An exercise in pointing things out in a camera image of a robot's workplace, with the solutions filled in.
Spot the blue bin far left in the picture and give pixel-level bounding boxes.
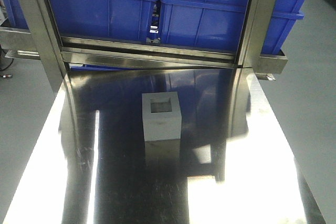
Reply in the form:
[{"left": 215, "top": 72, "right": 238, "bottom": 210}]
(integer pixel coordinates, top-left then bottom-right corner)
[{"left": 3, "top": 0, "right": 28, "bottom": 29}]

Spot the gray square hollow base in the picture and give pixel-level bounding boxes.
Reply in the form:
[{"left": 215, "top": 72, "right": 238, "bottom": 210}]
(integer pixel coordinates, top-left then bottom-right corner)
[{"left": 142, "top": 92, "right": 182, "bottom": 142}]

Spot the stainless steel shelf frame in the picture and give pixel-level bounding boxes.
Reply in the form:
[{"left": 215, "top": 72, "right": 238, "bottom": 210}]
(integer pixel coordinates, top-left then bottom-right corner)
[{"left": 1, "top": 0, "right": 287, "bottom": 90}]

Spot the blue plastic bin right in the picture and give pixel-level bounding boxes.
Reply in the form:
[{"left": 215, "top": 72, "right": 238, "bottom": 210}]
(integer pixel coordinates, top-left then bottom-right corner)
[{"left": 159, "top": 0, "right": 305, "bottom": 55}]

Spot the blue bin with red bags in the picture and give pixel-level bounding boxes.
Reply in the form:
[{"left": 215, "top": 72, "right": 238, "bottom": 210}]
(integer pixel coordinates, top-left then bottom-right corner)
[{"left": 49, "top": 0, "right": 157, "bottom": 42}]

